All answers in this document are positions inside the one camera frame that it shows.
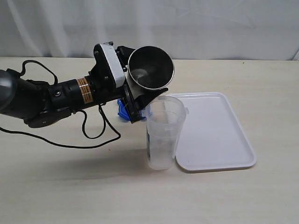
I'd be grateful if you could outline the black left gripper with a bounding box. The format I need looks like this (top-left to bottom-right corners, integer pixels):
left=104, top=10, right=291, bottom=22
left=88, top=43, right=168, bottom=123

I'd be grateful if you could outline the stainless steel cup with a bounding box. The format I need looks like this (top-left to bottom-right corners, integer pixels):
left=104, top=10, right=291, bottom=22
left=127, top=46, right=175, bottom=98

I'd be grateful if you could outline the blue container lid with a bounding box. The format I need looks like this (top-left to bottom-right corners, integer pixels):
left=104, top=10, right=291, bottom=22
left=117, top=99, right=147, bottom=123

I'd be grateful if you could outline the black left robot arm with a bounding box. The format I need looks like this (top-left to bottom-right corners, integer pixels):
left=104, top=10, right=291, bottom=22
left=0, top=42, right=174, bottom=128

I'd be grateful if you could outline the clear plastic container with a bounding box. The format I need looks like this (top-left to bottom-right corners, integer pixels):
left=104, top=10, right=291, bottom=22
left=144, top=96, right=187, bottom=170

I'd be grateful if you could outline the white plastic tray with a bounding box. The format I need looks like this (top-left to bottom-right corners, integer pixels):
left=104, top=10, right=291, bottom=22
left=172, top=92, right=257, bottom=173

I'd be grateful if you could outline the white backdrop curtain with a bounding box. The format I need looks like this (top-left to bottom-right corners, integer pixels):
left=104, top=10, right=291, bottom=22
left=0, top=0, right=299, bottom=61

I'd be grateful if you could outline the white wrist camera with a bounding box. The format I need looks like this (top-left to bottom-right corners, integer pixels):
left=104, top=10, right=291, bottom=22
left=100, top=43, right=125, bottom=88

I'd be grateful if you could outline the black cable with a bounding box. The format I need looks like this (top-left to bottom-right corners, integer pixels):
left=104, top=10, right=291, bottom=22
left=0, top=60, right=121, bottom=149

